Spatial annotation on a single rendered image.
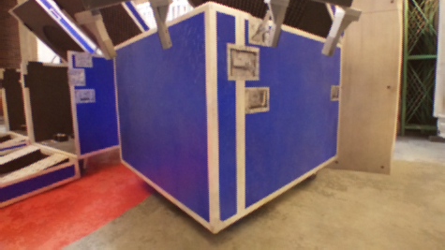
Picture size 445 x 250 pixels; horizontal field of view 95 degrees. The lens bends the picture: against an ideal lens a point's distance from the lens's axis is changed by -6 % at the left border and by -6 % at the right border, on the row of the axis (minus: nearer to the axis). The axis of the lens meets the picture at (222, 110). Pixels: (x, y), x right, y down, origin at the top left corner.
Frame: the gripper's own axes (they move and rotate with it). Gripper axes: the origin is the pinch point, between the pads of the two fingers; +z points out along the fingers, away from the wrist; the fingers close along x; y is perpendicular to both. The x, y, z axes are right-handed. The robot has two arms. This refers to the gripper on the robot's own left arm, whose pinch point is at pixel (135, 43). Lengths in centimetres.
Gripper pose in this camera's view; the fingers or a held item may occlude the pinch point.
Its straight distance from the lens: 51.5
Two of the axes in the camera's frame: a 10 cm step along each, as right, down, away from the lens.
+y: 0.8, -5.1, 8.6
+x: -9.8, 1.1, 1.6
